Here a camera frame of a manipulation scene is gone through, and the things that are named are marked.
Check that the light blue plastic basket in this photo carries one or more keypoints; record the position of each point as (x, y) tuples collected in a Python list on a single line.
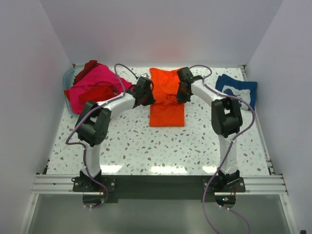
[(68, 80)]

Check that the dark red t-shirt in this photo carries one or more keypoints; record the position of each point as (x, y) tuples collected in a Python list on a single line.
[(88, 67)]

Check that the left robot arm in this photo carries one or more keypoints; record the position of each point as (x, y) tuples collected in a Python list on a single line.
[(92, 129)]

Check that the pink t-shirt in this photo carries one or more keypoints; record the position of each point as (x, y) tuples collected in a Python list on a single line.
[(101, 75)]

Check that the orange t-shirt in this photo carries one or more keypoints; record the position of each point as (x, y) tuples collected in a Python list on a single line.
[(166, 111)]

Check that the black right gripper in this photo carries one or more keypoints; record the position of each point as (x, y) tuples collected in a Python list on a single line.
[(181, 99)]

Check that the aluminium rail frame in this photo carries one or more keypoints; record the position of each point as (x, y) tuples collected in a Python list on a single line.
[(247, 185)]

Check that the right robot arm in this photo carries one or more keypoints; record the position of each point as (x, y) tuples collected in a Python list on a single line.
[(226, 120)]

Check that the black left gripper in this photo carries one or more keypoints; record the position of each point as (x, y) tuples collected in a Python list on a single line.
[(151, 100)]

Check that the folded blue printed t-shirt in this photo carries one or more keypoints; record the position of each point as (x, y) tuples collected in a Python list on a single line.
[(245, 90)]

